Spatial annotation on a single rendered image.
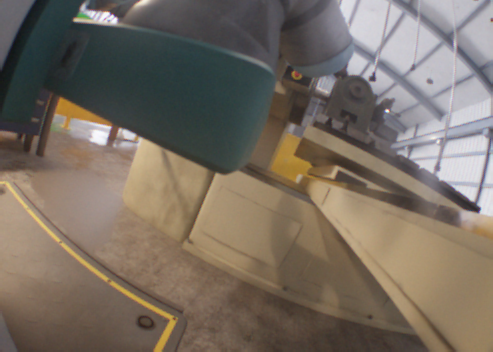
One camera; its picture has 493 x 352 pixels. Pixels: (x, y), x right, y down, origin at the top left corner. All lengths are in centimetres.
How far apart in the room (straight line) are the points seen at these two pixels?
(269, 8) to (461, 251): 26
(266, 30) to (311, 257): 121
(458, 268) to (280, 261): 113
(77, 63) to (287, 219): 115
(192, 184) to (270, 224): 51
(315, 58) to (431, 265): 29
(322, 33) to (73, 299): 57
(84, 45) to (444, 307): 34
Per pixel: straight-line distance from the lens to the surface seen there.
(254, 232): 124
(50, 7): 19
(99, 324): 44
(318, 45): 30
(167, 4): 15
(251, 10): 17
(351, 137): 108
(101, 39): 16
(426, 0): 902
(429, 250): 26
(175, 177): 135
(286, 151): 356
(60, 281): 50
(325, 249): 128
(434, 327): 24
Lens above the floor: 68
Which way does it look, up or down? 4 degrees down
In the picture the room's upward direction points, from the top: 24 degrees clockwise
